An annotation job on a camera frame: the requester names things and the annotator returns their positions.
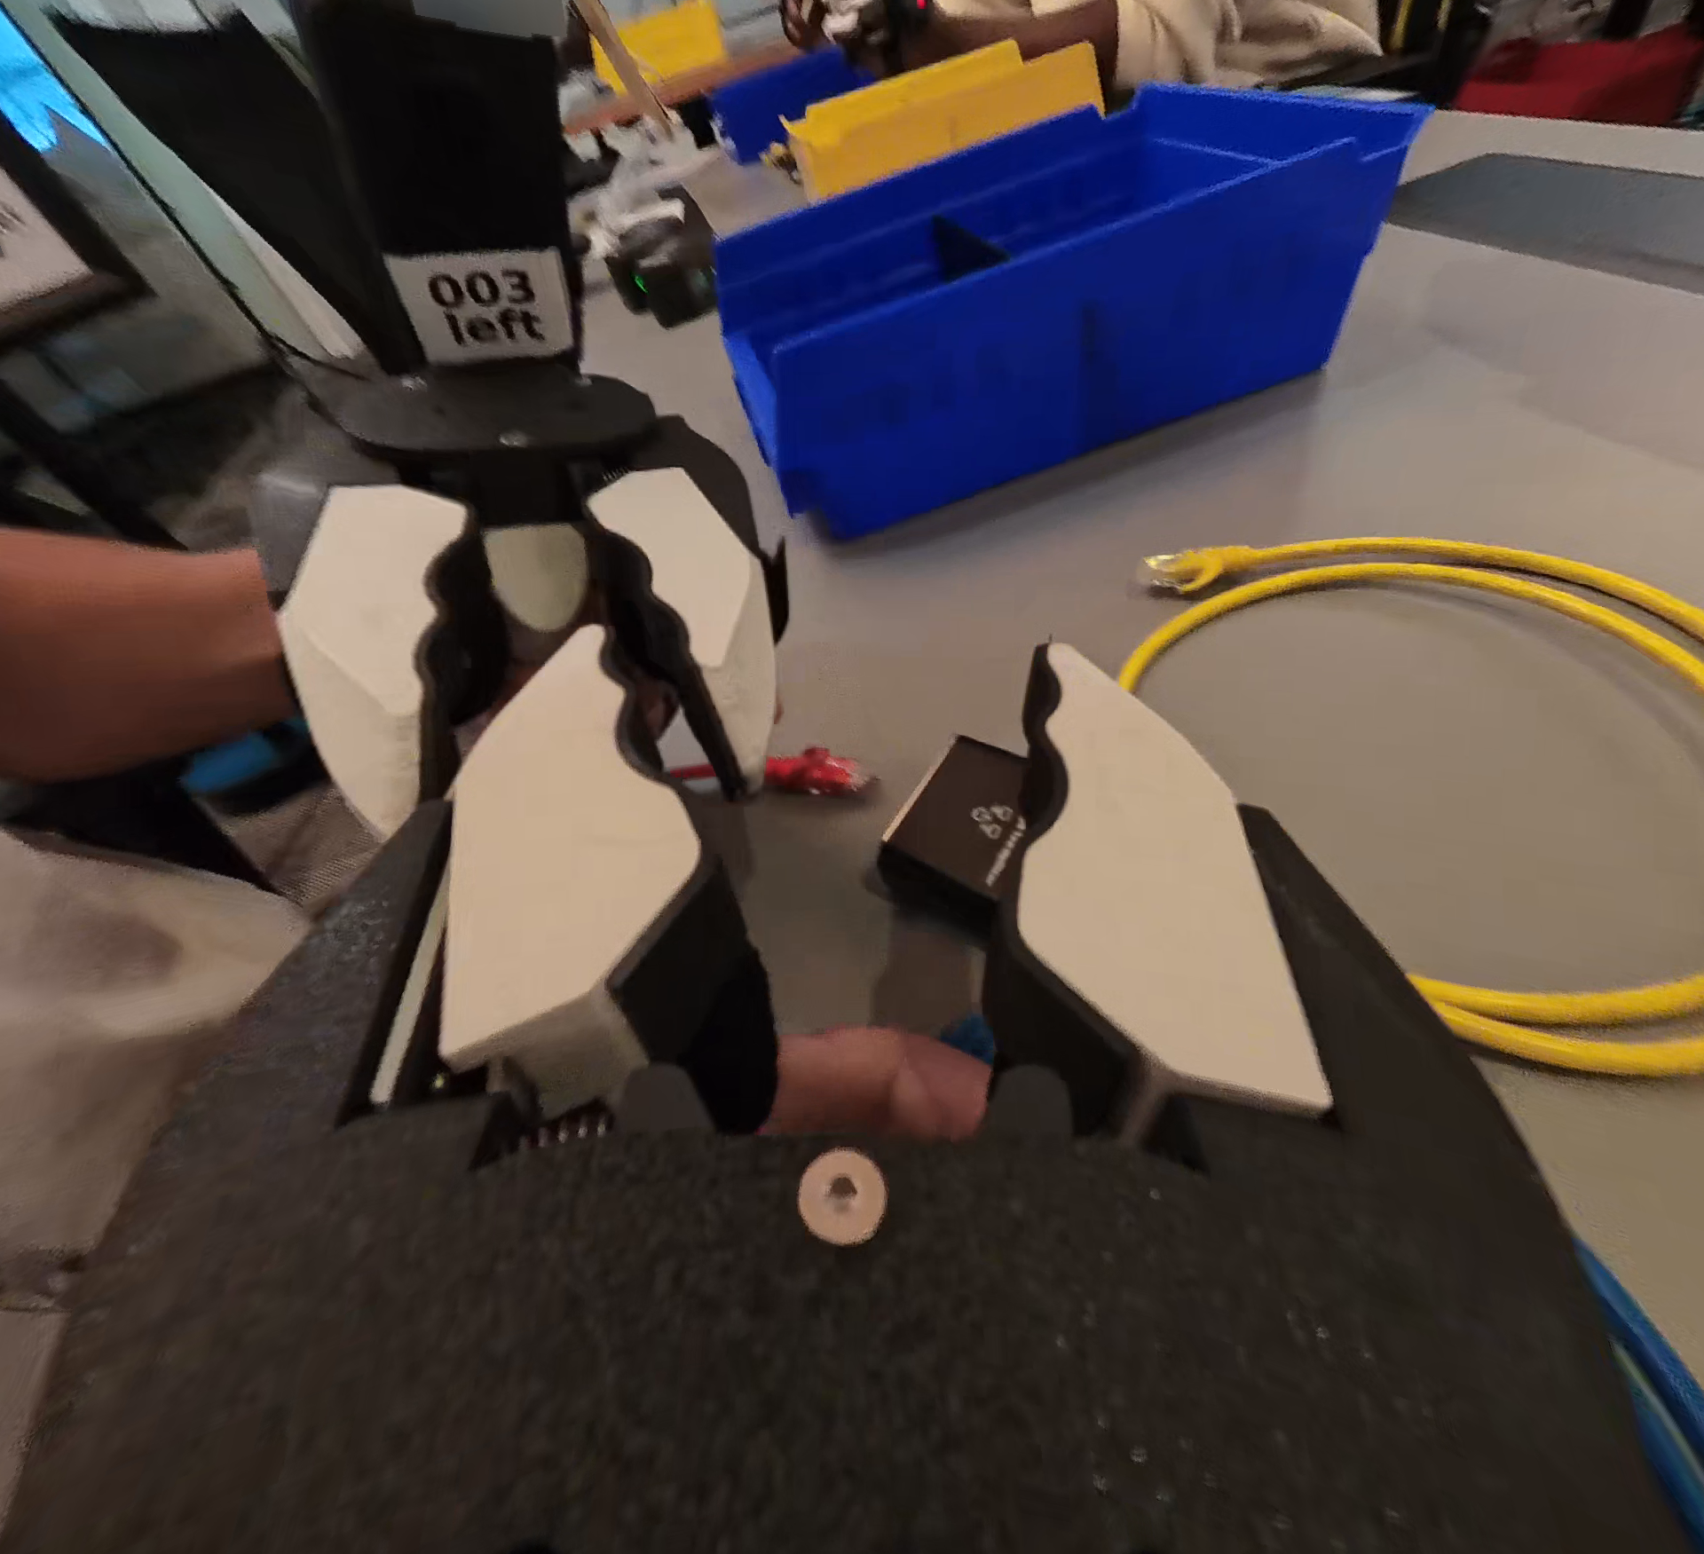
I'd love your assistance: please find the blue plastic bin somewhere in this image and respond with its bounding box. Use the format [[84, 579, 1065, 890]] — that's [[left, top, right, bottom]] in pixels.
[[709, 47, 873, 167], [712, 83, 1432, 545]]

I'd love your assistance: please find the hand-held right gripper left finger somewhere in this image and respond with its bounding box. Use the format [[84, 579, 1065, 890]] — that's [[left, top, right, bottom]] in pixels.
[[437, 625, 782, 1137]]

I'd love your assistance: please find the blue ethernet cable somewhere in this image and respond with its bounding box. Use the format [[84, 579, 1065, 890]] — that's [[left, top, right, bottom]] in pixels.
[[938, 1015, 1704, 1474]]

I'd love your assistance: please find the person's left forearm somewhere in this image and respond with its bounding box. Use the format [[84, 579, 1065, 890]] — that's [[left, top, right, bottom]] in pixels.
[[0, 527, 301, 786]]

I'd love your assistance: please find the yellow ethernet cable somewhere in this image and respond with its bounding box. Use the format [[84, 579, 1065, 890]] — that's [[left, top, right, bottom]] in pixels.
[[1115, 536, 1704, 1080]]

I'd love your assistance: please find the yellow plastic bin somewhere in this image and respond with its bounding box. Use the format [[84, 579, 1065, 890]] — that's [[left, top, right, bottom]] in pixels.
[[782, 40, 1110, 204], [589, 0, 730, 95]]

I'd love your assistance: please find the black bin divider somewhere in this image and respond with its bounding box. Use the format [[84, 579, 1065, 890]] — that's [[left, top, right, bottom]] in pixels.
[[932, 213, 1013, 285]]

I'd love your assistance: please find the person's right hand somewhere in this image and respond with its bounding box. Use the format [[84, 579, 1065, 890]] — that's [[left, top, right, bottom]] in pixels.
[[770, 1028, 993, 1143]]

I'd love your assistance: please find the black device with screen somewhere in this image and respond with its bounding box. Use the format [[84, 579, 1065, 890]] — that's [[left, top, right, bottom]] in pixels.
[[603, 190, 723, 332]]

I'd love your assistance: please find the red ethernet cable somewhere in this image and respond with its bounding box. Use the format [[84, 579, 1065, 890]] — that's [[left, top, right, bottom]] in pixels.
[[669, 745, 875, 801]]

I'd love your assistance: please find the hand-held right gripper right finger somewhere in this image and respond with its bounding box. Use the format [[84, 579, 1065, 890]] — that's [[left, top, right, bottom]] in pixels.
[[979, 641, 1335, 1150]]

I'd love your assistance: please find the black ethernet port adapter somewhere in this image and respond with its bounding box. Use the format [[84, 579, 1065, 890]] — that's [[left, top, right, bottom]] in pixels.
[[875, 733, 1038, 937]]

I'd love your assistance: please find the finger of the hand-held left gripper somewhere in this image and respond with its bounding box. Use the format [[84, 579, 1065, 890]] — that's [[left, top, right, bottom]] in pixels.
[[277, 484, 508, 840], [583, 466, 782, 802]]

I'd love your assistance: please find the red bag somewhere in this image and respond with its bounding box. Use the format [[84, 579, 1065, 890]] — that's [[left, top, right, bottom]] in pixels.
[[1452, 24, 1704, 127]]

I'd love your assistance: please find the blue wristband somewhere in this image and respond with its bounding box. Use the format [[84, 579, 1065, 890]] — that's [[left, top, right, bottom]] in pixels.
[[177, 716, 315, 801]]

